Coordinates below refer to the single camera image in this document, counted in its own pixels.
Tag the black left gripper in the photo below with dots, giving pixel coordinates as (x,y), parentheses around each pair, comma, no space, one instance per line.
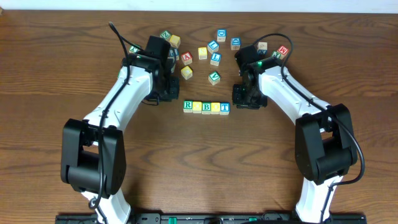
(171,88)

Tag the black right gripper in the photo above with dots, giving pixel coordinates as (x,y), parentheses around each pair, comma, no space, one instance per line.
(239,102)

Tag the blue T letter block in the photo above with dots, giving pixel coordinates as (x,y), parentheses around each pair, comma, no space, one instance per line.
(224,108)

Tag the green R letter block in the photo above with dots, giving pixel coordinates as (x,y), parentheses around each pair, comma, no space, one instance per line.
(188,106)

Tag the yellow O letter block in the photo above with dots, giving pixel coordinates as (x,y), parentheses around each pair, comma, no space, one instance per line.
(197,107)

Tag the green B letter block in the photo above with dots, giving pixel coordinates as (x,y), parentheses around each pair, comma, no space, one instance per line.
(206,108)

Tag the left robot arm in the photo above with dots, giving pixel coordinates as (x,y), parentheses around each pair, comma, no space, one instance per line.
(93,156)

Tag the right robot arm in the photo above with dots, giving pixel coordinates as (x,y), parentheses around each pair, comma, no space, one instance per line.
(324,151)

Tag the yellow C letter block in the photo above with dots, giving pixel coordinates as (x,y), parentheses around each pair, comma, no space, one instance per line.
(186,72)

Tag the blue P letter block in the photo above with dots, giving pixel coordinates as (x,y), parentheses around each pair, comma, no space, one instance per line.
(174,53)

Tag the red A letter block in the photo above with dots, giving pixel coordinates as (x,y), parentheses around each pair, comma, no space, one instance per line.
(186,58)

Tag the green V block centre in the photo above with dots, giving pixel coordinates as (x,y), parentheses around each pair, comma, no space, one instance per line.
(214,78)

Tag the yellow block beside Z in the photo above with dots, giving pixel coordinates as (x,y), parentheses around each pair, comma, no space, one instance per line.
(175,41)

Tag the green J letter block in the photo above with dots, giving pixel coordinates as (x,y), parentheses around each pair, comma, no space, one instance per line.
(276,54)

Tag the blue L block lower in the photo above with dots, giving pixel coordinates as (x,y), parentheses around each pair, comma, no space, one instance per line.
(215,59)

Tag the blue l block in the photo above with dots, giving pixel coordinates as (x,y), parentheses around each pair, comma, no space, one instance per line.
(215,59)
(213,46)

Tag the green P letter block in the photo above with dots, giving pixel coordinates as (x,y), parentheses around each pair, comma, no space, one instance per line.
(134,49)

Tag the blue X letter block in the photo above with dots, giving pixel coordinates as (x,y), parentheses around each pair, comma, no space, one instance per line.
(262,48)

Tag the yellow S letter block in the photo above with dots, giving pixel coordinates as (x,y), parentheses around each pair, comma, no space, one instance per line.
(202,53)

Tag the green Z letter block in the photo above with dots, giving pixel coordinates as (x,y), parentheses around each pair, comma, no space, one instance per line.
(166,35)

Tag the blue D block right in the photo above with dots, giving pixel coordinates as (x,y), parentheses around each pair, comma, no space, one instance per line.
(235,43)

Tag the blue d block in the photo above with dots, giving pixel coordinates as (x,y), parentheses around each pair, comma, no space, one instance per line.
(235,43)
(221,35)

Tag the red M letter block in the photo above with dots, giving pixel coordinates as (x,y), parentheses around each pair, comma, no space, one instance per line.
(283,51)

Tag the blue L block upper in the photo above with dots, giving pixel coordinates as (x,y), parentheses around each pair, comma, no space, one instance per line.
(213,46)

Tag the blue D block top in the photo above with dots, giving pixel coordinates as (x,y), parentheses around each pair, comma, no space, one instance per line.
(221,35)

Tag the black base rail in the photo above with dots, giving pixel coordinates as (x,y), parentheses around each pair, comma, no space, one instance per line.
(155,218)

